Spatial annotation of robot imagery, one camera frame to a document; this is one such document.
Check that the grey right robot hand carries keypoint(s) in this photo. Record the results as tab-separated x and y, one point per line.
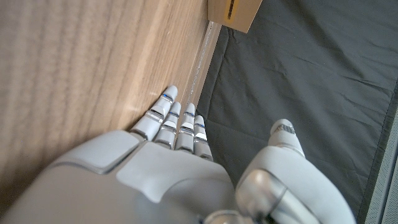
174	180

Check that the cardboard box with coloured slots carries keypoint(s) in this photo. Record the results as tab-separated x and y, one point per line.
242	14

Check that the black backdrop curtain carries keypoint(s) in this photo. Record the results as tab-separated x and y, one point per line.
295	93

